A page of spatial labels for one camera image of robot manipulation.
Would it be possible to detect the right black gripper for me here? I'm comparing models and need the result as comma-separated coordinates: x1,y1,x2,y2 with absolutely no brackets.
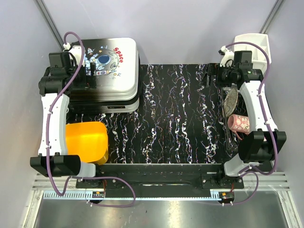
199,63,237,87

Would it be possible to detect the white black space suitcase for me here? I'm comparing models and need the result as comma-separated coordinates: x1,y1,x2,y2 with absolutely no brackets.
69,38,142,114

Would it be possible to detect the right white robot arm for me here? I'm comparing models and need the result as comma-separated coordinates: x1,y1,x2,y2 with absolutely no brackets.
207,44,287,188

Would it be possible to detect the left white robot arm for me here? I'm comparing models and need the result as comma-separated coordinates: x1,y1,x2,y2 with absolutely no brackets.
30,44,103,188

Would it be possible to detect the grey patterned plate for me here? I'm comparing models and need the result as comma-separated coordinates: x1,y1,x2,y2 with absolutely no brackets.
223,88,238,117

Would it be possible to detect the white compartment organizer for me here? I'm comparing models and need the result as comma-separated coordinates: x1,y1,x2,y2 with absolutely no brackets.
232,33,271,75

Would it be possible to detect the pink patterned mug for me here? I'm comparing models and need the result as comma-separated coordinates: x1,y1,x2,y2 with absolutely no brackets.
228,114,250,140

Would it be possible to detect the orange plastic bin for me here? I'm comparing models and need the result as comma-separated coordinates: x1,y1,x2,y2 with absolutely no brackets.
66,122,109,165

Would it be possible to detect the black wire basket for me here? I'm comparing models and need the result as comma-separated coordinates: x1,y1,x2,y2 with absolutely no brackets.
221,87,250,151

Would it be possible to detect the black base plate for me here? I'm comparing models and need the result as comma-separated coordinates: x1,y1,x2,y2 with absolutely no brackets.
76,164,244,199

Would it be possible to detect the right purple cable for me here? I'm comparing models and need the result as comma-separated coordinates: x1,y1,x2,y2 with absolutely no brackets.
196,41,279,206

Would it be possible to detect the purple cable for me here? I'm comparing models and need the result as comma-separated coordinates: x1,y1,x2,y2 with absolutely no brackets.
46,31,136,208
196,41,279,206

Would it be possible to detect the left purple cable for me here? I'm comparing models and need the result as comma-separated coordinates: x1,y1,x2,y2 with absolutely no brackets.
46,31,136,208

